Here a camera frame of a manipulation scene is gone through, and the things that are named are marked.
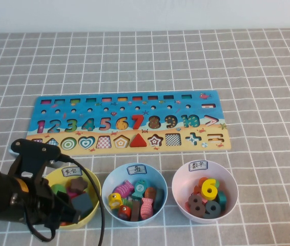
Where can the yellow number six piece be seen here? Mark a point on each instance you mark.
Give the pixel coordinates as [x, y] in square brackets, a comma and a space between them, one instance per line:
[212, 183]

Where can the dark teal wooden fish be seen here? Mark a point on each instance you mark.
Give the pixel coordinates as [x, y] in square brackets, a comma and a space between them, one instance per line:
[159, 200]

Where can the green wooden fish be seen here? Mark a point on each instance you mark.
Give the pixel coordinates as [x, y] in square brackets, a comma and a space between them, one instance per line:
[127, 202]

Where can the yellow plastic bowl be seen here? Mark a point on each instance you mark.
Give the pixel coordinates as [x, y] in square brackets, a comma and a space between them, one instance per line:
[92, 207]

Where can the dark brown wooden fish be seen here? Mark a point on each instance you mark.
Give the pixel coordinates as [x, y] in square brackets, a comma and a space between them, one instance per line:
[135, 211]

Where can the magenta wooden piece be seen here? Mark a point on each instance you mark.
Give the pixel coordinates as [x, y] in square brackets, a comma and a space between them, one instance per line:
[72, 194]

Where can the brown star wooden piece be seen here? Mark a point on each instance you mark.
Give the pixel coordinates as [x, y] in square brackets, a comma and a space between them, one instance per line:
[78, 185]

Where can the large salmon wooden block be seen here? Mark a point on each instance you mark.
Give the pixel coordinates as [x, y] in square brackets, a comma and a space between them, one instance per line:
[64, 223]

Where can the yellow wooden fish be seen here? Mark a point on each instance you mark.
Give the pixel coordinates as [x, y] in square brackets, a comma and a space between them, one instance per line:
[114, 200]

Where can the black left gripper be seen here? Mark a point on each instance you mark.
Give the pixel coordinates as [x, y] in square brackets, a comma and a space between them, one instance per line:
[37, 202]

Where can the red triangle wooden piece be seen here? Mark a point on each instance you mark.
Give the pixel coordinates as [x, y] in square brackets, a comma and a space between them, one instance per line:
[137, 142]

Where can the orange number piece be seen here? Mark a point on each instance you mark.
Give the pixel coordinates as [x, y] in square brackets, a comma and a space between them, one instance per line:
[201, 180]

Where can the teal fish with number two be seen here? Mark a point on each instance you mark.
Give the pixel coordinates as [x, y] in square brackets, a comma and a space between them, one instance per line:
[140, 188]

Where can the grey white-grid tablecloth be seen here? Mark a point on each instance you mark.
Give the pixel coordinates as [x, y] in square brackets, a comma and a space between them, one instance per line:
[262, 77]

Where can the paper label on pink bowl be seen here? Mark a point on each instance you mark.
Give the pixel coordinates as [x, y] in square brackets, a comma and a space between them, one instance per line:
[198, 165]

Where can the red wooden fish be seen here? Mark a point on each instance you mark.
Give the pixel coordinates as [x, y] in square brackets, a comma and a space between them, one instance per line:
[124, 212]

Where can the dark teal square piece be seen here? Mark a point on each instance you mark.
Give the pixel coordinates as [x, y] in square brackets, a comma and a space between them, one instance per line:
[83, 202]

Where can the teal number piece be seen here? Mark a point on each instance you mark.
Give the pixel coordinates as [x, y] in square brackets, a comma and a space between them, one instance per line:
[222, 200]

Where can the red number seven piece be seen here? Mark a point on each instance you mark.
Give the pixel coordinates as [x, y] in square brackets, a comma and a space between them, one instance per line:
[137, 121]

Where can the colourful wooden number puzzle board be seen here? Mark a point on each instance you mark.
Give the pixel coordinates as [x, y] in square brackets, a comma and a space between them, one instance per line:
[186, 151]

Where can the brown number eight piece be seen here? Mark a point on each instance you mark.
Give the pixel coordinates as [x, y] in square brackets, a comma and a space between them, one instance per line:
[191, 205]

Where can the paper label on blue bowl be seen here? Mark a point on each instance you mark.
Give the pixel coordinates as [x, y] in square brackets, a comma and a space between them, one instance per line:
[136, 169]

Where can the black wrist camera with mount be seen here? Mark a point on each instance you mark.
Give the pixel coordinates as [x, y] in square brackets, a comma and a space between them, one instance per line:
[34, 153]

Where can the light blue plastic bowl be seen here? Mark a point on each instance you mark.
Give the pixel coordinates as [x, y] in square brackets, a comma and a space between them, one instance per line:
[157, 179]

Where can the paper label on yellow bowl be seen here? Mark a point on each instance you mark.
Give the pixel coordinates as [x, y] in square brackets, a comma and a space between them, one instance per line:
[72, 171]

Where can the brown orange wooden fish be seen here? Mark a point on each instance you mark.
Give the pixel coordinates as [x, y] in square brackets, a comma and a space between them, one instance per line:
[150, 192]

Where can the pale pink plastic bowl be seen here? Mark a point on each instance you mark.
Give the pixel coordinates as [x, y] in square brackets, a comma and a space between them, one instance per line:
[183, 179]

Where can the light pink striped fish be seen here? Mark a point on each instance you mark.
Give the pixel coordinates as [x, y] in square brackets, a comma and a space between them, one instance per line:
[146, 208]

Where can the green number piece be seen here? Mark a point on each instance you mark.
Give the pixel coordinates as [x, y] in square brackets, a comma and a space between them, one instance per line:
[218, 183]

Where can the magenta striped wooden fish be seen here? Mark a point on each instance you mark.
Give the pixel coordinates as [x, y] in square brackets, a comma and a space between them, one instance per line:
[124, 190]

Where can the grey number nine piece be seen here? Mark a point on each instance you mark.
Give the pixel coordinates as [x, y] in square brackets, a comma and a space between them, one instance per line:
[210, 214]

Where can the green round wooden piece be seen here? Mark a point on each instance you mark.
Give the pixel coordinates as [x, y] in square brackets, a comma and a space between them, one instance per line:
[58, 188]

